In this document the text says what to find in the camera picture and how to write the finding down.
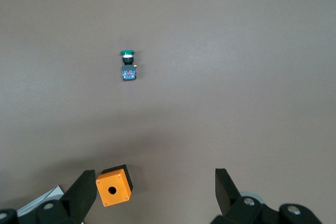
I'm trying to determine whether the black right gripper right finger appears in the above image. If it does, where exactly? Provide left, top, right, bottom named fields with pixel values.
left=212, top=168, right=266, bottom=224

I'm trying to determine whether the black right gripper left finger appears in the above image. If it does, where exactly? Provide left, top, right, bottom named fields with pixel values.
left=35, top=169, right=98, bottom=224

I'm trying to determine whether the green push button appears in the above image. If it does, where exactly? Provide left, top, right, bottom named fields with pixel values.
left=120, top=49, right=140, bottom=82

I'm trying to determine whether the orange box with hole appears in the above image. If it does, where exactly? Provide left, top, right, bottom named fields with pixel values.
left=95, top=164, right=134, bottom=208

